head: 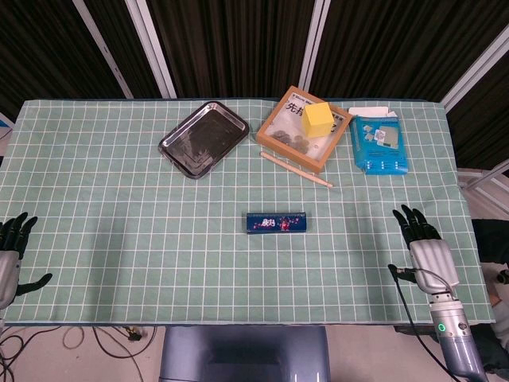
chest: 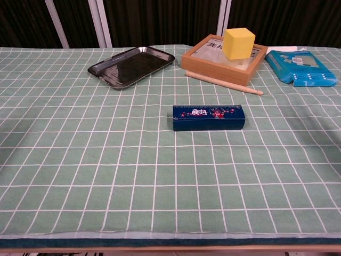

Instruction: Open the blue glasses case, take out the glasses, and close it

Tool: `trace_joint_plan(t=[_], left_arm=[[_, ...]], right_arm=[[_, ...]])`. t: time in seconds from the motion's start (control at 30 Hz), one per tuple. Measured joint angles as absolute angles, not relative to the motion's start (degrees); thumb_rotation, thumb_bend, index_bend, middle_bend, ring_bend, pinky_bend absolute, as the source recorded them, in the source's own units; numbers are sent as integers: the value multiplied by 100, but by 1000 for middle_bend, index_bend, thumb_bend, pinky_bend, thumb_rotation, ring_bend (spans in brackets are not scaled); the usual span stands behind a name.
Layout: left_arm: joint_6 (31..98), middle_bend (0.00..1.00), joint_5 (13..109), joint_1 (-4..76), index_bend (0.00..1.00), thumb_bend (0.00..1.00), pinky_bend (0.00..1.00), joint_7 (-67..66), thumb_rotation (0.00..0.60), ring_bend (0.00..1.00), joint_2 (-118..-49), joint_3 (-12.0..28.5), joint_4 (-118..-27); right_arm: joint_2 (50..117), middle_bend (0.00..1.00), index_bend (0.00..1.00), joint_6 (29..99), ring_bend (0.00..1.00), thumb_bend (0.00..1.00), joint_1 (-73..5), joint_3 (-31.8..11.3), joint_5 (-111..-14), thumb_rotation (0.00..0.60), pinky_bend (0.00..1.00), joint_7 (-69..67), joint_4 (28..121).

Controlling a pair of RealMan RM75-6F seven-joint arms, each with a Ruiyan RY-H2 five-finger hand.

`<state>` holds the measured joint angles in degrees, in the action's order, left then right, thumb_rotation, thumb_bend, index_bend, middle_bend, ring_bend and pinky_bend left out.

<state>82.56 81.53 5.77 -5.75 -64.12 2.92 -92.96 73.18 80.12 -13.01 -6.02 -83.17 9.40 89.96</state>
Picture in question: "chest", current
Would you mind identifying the dark blue glasses case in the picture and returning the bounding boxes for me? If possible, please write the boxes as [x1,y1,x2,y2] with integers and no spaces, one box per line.
[167,105,246,132]

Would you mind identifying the light wooden stick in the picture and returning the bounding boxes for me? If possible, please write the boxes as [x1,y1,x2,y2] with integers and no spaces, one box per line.
[185,71,264,96]

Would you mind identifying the green checked tablecloth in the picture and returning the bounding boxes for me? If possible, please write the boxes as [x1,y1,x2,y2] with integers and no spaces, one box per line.
[0,44,341,239]

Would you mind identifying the shiny metal tray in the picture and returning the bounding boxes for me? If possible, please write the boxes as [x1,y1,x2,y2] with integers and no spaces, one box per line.
[87,45,176,90]

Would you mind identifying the clear printed plastic bag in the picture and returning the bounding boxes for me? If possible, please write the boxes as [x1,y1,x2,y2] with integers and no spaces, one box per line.
[193,39,261,70]

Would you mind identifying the yellow foam cube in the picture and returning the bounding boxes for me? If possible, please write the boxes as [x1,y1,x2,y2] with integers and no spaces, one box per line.
[222,27,256,61]

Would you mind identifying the white flat paper box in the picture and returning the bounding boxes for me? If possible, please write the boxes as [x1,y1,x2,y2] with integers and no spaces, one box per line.
[266,45,299,54]

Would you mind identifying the blue cardboard package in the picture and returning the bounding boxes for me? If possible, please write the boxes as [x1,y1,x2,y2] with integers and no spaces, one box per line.
[265,50,338,87]

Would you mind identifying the wooden frame box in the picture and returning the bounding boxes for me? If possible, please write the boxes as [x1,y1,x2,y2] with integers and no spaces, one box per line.
[181,34,269,87]

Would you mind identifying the wide white partition post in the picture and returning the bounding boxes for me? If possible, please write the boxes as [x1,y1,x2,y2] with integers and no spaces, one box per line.
[87,0,113,49]

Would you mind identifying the thin white partition post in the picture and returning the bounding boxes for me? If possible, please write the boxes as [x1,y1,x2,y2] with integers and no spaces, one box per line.
[44,0,70,49]

